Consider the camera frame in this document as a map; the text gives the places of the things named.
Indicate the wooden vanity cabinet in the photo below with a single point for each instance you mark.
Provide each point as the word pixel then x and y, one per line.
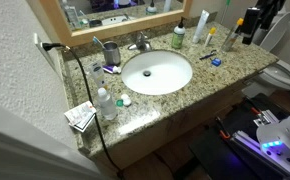
pixel 153 121

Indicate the blue razor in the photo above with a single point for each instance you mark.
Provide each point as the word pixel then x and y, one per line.
pixel 212 53

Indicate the small yellow capped bottle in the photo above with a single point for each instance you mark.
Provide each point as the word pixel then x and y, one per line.
pixel 209 36

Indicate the purple white toothpaste tube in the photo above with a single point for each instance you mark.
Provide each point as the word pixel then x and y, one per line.
pixel 112 69

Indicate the white toilet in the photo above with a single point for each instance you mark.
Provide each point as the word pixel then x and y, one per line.
pixel 277 75

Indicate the white oval sink basin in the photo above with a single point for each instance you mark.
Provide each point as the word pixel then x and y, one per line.
pixel 157 72

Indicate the clear plastic bottle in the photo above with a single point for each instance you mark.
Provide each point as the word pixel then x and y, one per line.
pixel 107 106

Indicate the green soap pump bottle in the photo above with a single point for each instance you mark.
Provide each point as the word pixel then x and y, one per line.
pixel 178 35

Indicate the chrome faucet with handle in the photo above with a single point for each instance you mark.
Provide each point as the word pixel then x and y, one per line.
pixel 141 44

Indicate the small blue box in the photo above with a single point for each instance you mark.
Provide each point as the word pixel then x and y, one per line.
pixel 216 62

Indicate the green white contact lens case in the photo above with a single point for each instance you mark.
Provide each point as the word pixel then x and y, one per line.
pixel 124 101

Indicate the blue white toothbrush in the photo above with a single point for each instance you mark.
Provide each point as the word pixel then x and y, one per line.
pixel 96 40

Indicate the wooden framed mirror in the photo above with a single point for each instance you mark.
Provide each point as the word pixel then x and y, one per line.
pixel 113 26

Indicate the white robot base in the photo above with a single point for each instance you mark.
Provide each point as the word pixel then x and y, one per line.
pixel 272 144

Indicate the white lotion tube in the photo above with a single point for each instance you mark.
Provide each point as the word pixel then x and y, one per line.
pixel 97 73

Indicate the grey metal cup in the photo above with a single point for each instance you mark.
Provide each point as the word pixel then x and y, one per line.
pixel 111 53

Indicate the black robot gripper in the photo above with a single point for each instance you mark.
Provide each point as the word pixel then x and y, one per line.
pixel 259 16

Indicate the clear orange capped bottle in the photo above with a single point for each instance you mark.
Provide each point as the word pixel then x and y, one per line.
pixel 232 36

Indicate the tall white tube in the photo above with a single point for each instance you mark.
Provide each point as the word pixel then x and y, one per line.
pixel 202 21

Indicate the white wall outlet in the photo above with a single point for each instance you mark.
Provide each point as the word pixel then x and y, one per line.
pixel 39 44

